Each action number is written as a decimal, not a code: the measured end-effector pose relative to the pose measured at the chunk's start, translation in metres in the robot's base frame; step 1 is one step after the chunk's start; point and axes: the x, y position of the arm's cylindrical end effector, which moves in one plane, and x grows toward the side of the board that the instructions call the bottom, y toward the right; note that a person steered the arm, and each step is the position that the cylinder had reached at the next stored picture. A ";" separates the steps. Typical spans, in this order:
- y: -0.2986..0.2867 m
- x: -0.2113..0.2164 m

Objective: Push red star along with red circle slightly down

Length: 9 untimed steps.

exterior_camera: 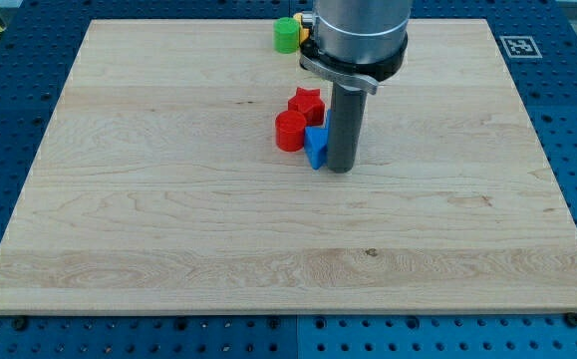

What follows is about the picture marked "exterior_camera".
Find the red cylinder block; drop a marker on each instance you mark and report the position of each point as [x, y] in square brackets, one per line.
[290, 131]

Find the red star block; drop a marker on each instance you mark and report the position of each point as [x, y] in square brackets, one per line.
[308, 102]

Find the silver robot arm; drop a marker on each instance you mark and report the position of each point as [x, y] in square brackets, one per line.
[355, 43]

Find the blue triangle block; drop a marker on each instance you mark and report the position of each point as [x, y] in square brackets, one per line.
[315, 143]

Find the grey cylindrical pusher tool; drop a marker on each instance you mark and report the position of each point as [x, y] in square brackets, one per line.
[347, 110]

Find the wooden board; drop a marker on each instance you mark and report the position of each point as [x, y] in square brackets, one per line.
[158, 188]

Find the yellow block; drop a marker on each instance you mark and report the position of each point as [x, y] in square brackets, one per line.
[304, 32]

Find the green cylinder block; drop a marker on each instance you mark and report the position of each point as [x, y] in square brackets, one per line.
[286, 35]

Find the fiducial marker tag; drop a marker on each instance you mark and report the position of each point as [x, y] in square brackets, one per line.
[520, 47]

